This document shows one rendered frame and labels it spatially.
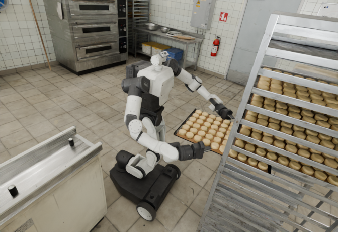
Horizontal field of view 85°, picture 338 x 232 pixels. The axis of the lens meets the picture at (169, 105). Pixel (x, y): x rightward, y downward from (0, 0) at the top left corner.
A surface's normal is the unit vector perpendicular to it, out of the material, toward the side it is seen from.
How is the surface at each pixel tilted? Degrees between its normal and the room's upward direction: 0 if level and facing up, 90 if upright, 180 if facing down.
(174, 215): 0
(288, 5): 90
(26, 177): 0
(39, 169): 0
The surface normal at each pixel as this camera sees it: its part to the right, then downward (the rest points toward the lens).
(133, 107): 0.14, -0.29
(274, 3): -0.62, 0.36
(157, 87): 0.29, 0.45
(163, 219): 0.10, -0.85
